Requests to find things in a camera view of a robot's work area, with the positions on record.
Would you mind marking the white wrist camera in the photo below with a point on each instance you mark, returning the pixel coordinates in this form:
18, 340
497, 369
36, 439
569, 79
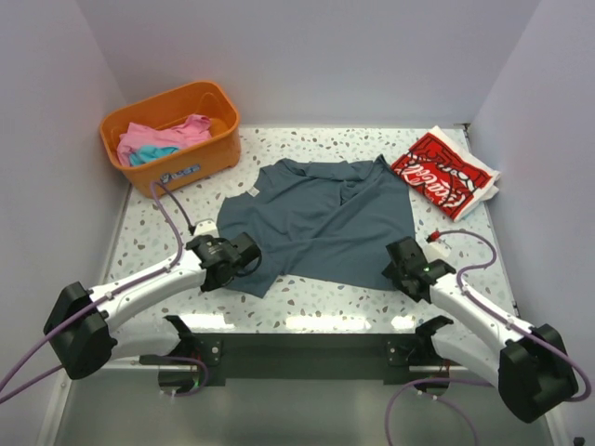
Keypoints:
204, 227
436, 247

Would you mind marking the turquoise t shirt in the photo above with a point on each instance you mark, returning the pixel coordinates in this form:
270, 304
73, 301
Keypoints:
147, 154

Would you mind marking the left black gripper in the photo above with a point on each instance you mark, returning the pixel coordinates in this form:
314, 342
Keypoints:
207, 287

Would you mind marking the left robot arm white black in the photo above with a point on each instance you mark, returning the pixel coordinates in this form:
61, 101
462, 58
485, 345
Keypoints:
82, 326

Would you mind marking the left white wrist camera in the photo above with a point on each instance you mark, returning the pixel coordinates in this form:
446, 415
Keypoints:
204, 227

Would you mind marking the pink t shirt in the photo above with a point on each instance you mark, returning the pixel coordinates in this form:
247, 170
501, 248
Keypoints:
195, 130

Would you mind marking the orange plastic basket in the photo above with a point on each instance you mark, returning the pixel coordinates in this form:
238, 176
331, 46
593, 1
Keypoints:
172, 108

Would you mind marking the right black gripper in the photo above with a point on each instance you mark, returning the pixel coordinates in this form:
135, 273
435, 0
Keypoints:
392, 273

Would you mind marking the slate blue t shirt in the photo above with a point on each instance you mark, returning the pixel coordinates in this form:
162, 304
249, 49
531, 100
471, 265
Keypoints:
324, 221

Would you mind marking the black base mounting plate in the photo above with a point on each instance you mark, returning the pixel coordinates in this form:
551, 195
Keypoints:
390, 358

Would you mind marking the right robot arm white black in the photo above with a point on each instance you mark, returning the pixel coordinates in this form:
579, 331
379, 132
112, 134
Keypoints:
527, 364

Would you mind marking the aluminium frame rail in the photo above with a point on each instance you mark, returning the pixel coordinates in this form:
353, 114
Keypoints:
130, 362

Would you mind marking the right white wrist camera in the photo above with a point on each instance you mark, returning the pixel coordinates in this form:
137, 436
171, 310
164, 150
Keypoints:
436, 247

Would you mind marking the red white folded t shirt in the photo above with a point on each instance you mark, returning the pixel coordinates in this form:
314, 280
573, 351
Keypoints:
451, 178

